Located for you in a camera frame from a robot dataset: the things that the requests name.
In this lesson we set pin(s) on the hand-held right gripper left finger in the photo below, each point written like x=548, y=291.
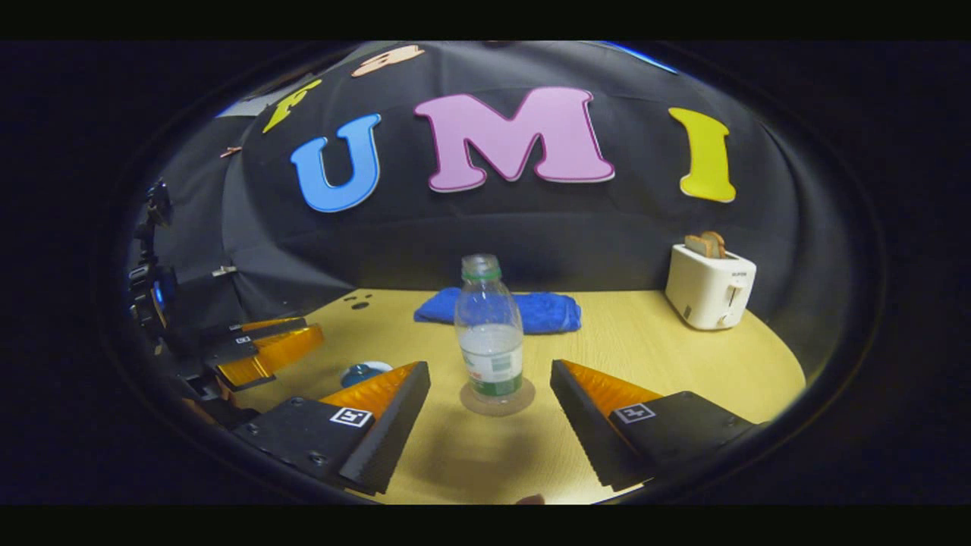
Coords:
x=398, y=425

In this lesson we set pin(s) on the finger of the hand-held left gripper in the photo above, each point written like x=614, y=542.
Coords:
x=277, y=350
x=262, y=328

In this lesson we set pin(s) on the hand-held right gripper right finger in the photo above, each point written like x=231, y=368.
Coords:
x=588, y=432

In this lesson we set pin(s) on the round brown coaster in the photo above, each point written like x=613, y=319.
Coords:
x=526, y=400

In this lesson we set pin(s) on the clear plastic water bottle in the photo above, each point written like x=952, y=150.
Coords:
x=491, y=341

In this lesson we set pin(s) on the blue folded towel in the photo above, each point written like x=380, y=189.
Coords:
x=546, y=312

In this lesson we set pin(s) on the white toaster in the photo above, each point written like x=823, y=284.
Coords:
x=709, y=292

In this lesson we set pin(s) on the black backdrop cloth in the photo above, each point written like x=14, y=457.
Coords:
x=531, y=227

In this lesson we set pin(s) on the toast slices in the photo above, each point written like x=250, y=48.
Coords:
x=707, y=244

